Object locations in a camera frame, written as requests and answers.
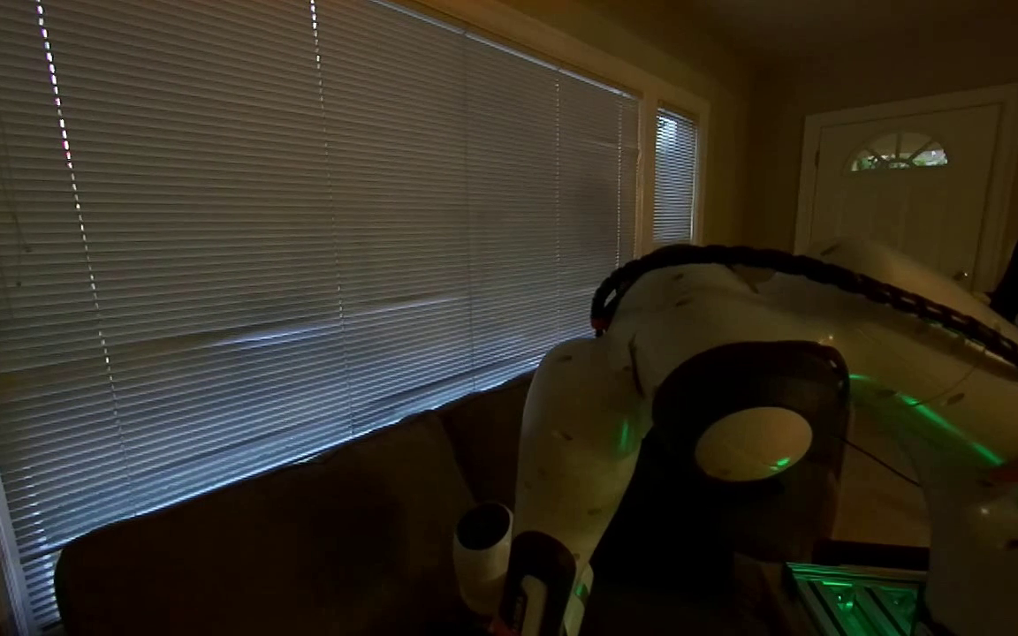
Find narrow window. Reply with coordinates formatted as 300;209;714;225
651;107;699;247

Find wide white window blinds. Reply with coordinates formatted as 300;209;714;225
0;0;643;630

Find brown fabric sofa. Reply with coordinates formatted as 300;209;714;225
54;374;854;636

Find white front door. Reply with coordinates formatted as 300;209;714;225
792;80;1018;295

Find green lit robot mounting table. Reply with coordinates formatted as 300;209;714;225
780;557;932;636

